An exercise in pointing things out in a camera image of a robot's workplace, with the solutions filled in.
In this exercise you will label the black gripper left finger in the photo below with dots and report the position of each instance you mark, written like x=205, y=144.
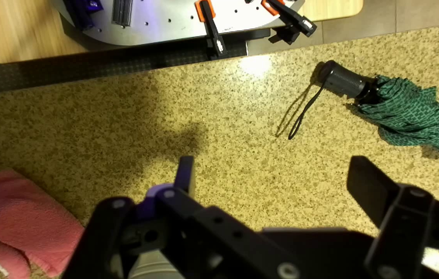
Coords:
x=199, y=241

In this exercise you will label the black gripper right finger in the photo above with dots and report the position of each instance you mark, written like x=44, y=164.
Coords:
x=407, y=218

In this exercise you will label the green umbrella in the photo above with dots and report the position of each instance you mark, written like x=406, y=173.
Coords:
x=404, y=113

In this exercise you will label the pink cloth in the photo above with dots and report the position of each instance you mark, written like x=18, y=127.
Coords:
x=35, y=227

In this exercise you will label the orange black clamp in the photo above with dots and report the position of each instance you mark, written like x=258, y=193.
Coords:
x=291, y=17
x=207, y=17

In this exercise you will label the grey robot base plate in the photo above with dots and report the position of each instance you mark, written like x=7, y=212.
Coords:
x=142, y=21

